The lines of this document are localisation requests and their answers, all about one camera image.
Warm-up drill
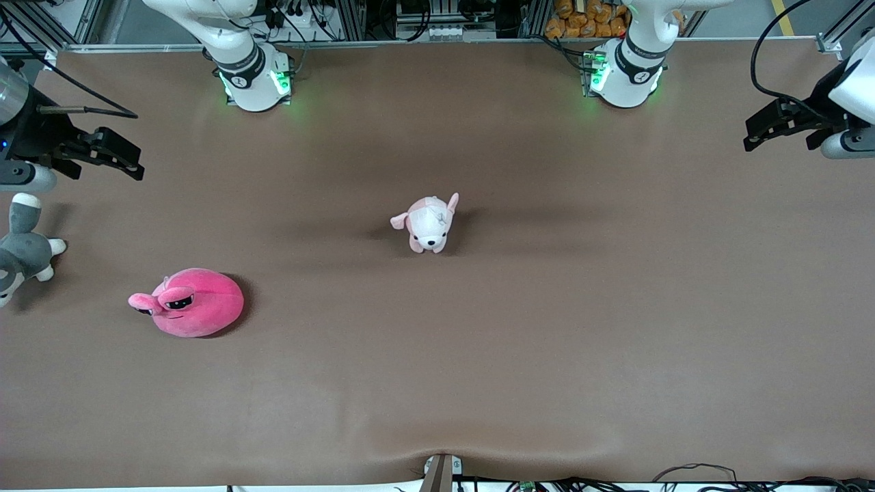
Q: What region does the white power strip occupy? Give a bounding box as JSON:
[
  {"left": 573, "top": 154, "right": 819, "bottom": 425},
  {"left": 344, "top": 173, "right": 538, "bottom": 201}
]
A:
[{"left": 396, "top": 24, "right": 497, "bottom": 42}]

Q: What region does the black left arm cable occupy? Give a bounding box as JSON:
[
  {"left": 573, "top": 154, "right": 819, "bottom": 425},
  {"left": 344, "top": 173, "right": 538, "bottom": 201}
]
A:
[{"left": 750, "top": 0, "right": 848, "bottom": 122}]

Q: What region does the pale pink white dog plush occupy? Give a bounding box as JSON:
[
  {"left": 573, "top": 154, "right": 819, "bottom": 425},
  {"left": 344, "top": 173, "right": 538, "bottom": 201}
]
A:
[{"left": 390, "top": 193, "right": 460, "bottom": 254}]

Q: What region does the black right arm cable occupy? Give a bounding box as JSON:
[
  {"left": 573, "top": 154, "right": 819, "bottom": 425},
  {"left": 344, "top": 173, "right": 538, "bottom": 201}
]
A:
[{"left": 0, "top": 10, "right": 139, "bottom": 119}]

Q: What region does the bag of orange snacks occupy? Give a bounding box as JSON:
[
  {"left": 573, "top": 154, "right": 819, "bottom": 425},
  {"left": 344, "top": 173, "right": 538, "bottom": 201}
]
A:
[{"left": 545, "top": 0, "right": 631, "bottom": 39}]

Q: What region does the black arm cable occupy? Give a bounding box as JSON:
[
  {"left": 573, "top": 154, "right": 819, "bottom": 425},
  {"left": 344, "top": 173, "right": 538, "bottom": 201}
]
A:
[
  {"left": 750, "top": 0, "right": 848, "bottom": 122},
  {"left": 0, "top": 10, "right": 139, "bottom": 119}
]

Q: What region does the metal table edge clamp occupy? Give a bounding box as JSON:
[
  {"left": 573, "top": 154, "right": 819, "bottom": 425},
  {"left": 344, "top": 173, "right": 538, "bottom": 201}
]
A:
[{"left": 422, "top": 453, "right": 464, "bottom": 492}]

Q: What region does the grey white husky plush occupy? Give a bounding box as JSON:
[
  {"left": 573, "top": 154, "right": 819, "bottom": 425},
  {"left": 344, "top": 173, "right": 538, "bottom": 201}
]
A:
[{"left": 0, "top": 193, "right": 68, "bottom": 308}]

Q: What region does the hot pink blob plush toy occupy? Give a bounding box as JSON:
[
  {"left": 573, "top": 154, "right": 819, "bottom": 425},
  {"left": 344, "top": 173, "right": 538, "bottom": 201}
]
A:
[{"left": 128, "top": 268, "right": 245, "bottom": 338}]

